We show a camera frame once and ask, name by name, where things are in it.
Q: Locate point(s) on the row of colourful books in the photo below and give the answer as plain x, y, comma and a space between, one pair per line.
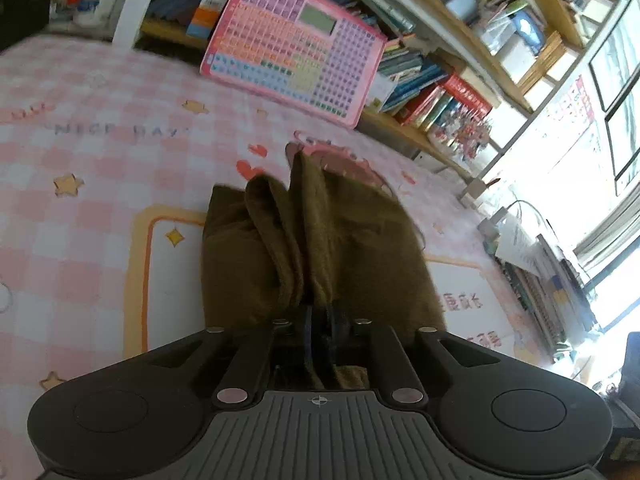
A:
430, 90

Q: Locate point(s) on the pink checkered printed mat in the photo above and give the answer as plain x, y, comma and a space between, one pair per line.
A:
100, 170

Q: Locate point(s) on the wooden bookshelf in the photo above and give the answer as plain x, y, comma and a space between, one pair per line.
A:
450, 20

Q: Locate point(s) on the floral printed box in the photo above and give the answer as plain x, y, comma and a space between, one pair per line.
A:
462, 130

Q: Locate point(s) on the white paper sheet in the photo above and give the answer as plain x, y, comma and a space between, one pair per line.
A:
520, 247

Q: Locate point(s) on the window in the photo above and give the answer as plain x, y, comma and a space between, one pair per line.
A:
617, 125

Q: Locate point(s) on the olive green garment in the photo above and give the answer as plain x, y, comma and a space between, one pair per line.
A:
325, 240

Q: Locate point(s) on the stack of books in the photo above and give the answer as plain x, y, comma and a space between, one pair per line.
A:
550, 295

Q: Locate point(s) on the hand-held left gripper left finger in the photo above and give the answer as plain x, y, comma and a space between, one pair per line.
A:
306, 332

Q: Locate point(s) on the wall poster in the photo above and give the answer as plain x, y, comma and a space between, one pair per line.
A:
575, 110

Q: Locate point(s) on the pink learning tablet toy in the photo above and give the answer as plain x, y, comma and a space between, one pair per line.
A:
295, 45

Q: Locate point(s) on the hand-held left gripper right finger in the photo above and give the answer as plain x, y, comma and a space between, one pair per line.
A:
336, 332

